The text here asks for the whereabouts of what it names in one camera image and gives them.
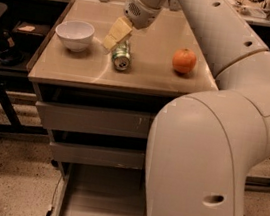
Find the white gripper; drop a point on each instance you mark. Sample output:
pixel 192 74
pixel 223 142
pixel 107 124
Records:
pixel 139 15

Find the green soda can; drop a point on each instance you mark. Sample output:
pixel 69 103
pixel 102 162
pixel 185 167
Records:
pixel 121 56

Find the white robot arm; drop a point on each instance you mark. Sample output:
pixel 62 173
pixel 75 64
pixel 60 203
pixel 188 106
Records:
pixel 202 145

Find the grey drawer cabinet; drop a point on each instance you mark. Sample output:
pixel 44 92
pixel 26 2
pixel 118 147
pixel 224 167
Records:
pixel 89 77

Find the top grey drawer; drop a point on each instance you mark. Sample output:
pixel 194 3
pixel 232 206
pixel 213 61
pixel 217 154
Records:
pixel 87 119

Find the middle grey drawer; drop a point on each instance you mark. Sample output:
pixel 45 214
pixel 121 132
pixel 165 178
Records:
pixel 103 156

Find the bottom grey open drawer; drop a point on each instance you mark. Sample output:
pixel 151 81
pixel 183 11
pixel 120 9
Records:
pixel 102 191

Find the white ceramic bowl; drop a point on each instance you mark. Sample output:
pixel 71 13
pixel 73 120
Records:
pixel 75 35

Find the orange fruit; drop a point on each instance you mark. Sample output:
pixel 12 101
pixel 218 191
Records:
pixel 184 60

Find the black desk frame left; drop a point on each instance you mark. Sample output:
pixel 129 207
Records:
pixel 1 100

